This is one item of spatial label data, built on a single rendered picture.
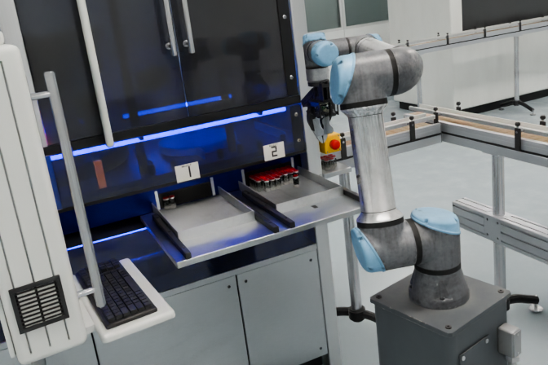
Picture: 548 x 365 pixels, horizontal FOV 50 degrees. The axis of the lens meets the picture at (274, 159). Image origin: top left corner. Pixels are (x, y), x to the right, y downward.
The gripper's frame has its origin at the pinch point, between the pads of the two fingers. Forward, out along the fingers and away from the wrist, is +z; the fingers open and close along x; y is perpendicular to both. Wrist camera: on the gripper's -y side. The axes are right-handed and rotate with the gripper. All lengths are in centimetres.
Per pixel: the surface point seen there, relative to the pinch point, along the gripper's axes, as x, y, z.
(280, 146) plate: -4.0, -24.9, 5.9
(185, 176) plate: -41.6, -25.6, 8.7
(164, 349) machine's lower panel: -60, -27, 72
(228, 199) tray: -28.0, -22.6, 20.1
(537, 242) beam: 84, 15, 58
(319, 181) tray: 5.9, -15.4, 20.1
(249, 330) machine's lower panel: -27, -26, 76
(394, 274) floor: 82, -79, 108
